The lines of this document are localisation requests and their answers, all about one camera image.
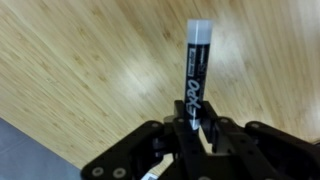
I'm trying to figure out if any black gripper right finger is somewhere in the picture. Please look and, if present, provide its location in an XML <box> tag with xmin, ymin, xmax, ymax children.
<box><xmin>199</xmin><ymin>100</ymin><xmax>320</xmax><ymax>180</ymax></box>

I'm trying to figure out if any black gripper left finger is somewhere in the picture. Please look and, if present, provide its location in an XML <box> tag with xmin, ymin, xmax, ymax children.
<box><xmin>80</xmin><ymin>99</ymin><xmax>214</xmax><ymax>180</ymax></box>

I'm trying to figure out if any black Expo marker white cap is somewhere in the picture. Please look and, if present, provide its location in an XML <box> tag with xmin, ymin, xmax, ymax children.
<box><xmin>183</xmin><ymin>18</ymin><xmax>214</xmax><ymax>132</ymax></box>

